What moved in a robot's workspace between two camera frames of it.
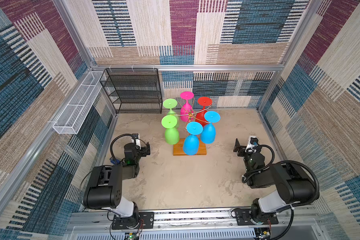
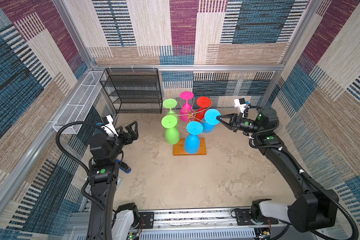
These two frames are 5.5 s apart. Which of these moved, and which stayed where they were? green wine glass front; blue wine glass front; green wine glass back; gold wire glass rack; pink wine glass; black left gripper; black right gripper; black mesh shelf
Moved: black left gripper; black right gripper
Stayed: green wine glass front; blue wine glass front; black mesh shelf; green wine glass back; pink wine glass; gold wire glass rack
